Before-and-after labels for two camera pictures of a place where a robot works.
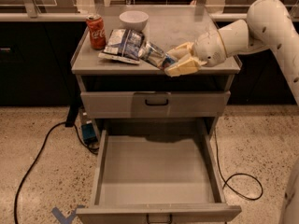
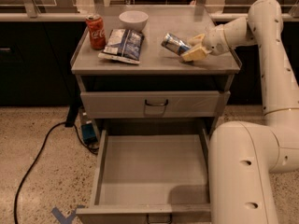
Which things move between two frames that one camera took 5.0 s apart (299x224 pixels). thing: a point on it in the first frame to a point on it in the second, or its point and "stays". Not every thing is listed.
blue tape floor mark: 69,217 stays
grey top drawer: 155,104 stays
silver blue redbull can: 155,55 to 175,44
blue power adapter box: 89,133 stays
